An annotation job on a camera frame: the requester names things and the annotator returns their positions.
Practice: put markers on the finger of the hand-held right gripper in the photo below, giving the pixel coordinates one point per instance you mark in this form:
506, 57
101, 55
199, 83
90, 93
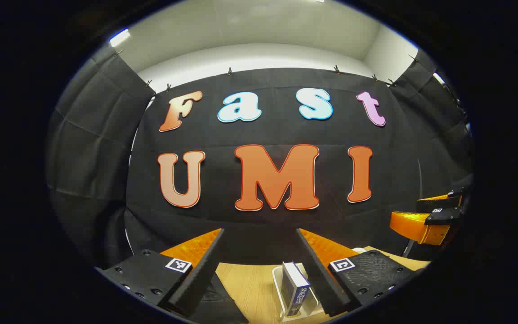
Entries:
430, 204
441, 218

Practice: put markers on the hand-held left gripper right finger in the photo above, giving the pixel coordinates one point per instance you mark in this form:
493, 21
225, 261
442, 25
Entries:
324, 279

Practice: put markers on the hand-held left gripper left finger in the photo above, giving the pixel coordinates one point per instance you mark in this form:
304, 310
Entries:
200, 279

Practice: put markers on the blue cover book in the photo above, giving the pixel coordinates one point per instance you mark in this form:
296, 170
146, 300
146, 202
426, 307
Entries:
297, 292

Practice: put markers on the black schoolbag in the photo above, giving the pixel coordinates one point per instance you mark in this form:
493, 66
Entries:
223, 301

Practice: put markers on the white plastic bookshelf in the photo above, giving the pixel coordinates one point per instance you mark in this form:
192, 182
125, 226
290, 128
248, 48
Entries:
277, 288

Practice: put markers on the ceiling light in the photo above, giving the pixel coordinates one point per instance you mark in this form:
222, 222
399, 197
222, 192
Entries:
119, 38

